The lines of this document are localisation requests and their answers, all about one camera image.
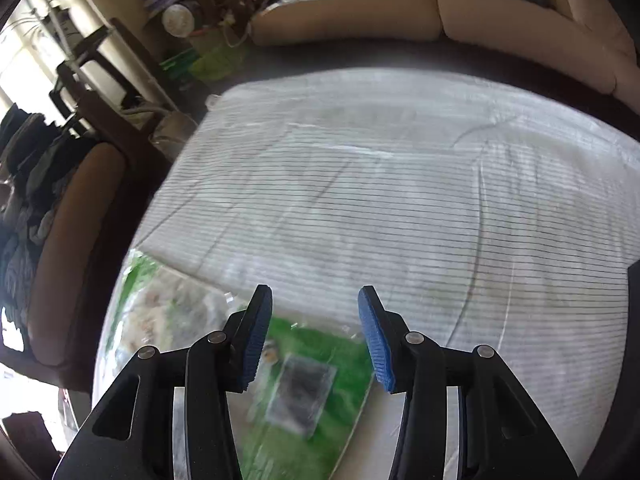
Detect pile of dark clothes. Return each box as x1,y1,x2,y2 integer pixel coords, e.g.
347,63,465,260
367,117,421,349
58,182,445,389
0,105,71,311

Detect white coat rack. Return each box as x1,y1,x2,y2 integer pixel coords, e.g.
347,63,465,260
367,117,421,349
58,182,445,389
47,5,181,116

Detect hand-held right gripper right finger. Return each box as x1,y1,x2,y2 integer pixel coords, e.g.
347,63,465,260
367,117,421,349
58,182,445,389
357,285,581,480

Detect green snack packet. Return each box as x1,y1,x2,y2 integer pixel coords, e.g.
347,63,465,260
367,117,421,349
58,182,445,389
92,250,376,480

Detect brown sofa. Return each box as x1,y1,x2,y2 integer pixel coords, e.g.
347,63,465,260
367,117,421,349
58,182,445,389
250,0,640,106

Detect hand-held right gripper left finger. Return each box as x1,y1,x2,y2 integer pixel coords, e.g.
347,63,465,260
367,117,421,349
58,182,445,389
52,285,274,480

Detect small white fan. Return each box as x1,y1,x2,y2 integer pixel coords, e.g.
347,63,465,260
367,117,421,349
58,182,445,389
161,2,197,37

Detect green plastic bags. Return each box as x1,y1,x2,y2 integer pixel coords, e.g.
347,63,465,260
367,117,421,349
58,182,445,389
160,40,248,81

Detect dark wooden desktop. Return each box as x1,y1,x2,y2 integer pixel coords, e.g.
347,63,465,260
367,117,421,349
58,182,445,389
205,35,640,131

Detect green potted plant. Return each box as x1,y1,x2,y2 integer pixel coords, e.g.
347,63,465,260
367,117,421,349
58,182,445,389
10,0,71,36

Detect brown armchair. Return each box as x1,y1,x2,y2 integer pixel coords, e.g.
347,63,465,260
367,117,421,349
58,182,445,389
0,105,136,391

